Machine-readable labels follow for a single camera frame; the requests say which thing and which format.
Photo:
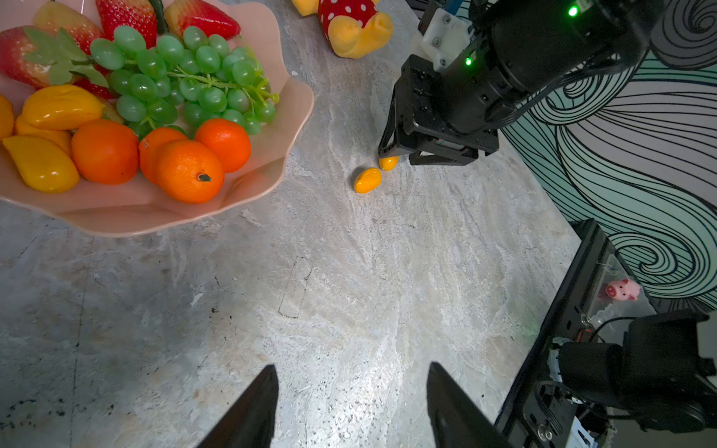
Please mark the yellow kumquat cluster top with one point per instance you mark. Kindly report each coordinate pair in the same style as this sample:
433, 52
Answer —
60, 138

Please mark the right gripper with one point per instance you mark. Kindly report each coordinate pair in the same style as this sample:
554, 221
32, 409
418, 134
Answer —
523, 51

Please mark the yellow kumquat pair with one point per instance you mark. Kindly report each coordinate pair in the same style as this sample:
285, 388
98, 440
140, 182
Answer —
367, 181
388, 164

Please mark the strawberry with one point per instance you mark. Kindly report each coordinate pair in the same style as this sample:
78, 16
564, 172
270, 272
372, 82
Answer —
42, 59
53, 16
182, 14
138, 14

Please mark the yellow chick plush toy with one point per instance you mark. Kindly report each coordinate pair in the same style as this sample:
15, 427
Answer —
354, 28

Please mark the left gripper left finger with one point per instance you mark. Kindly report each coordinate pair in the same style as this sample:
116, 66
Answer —
251, 420

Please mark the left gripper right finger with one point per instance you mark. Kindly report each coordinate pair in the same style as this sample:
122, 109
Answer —
456, 421

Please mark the pink pig toy small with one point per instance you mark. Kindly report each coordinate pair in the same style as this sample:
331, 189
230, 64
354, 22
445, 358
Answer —
623, 290

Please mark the pink scalloped fruit bowl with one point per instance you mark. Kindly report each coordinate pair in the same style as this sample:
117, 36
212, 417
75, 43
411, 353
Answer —
138, 206

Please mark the lone yellow kumquat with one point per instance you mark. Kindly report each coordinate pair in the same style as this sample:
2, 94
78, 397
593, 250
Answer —
61, 108

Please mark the yellow kumquat cluster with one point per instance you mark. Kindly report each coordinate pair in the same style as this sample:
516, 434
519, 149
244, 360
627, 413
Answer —
42, 164
7, 118
60, 138

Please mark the green grape bunch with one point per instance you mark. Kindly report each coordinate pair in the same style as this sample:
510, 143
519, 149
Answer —
184, 81

